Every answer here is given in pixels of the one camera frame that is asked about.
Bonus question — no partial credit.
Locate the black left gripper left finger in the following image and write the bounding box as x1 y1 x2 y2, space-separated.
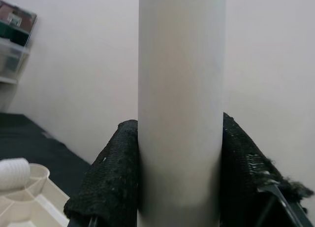
63 118 140 227

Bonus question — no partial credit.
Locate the white shelf board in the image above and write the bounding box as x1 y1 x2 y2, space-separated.
0 75 18 85

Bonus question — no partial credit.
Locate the white plastic table leg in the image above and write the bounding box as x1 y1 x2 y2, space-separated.
137 0 226 227
0 157 31 190

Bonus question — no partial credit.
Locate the framed picture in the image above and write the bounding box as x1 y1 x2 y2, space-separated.
0 0 38 38

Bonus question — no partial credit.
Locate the black tablecloth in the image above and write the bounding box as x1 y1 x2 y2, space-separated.
0 112 99 195

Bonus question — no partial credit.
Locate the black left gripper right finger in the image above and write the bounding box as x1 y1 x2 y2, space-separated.
220 112 315 227

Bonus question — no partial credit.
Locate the white plastic table top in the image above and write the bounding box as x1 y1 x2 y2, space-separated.
0 162 71 227

